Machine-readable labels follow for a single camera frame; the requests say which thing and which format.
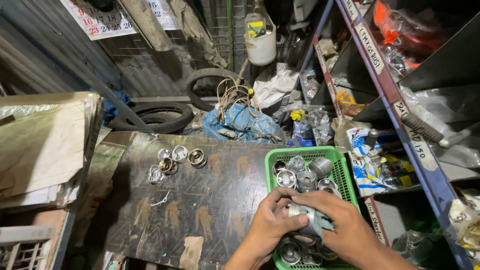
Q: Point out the person's left hand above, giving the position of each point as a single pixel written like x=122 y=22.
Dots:
x=266 y=225

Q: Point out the person's right hand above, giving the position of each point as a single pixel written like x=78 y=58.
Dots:
x=348 y=228

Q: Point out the grey plastic wrapper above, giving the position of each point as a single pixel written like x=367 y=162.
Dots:
x=323 y=222

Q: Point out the shiny engine piston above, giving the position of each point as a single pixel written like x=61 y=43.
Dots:
x=302 y=210

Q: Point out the green plastic basket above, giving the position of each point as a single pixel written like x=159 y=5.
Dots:
x=343 y=168

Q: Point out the pile of silver pistons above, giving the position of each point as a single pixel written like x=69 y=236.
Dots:
x=305 y=176

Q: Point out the blue and white packet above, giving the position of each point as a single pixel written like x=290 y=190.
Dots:
x=362 y=165

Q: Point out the dark printed plywood board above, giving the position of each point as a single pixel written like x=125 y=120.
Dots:
x=195 y=202

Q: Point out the brown-stained hollow piston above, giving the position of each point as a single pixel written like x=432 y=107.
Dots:
x=168 y=166
x=197 y=158

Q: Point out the blue plastic bag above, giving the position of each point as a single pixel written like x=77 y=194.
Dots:
x=240 y=125

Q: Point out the clear bags of parts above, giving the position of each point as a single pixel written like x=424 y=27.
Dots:
x=313 y=125

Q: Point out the white-topped silver piston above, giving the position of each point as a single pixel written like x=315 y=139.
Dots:
x=180 y=153

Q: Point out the piston in clear wrapper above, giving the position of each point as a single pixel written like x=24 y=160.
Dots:
x=155 y=174

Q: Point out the small silver piston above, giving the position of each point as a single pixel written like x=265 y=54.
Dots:
x=164 y=153

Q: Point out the metal parts shelf rack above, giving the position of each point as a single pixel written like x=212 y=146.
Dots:
x=405 y=112

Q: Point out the crumpled white plastic bag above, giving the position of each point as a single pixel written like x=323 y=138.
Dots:
x=275 y=86

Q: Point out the black rubber tyre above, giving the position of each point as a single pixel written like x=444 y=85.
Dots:
x=157 y=117

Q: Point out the thin black tyre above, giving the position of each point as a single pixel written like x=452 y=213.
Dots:
x=195 y=88

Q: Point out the white plastic jug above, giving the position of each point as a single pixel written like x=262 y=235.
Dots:
x=260 y=43

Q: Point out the grey dusty pipe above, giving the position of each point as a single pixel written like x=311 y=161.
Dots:
x=148 y=24

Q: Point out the stack of cardboard sheets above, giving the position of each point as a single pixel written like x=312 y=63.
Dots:
x=41 y=150

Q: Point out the white plastic crate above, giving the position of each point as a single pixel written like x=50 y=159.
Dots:
x=22 y=247

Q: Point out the wall calendar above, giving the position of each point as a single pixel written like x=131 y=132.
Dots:
x=107 y=18

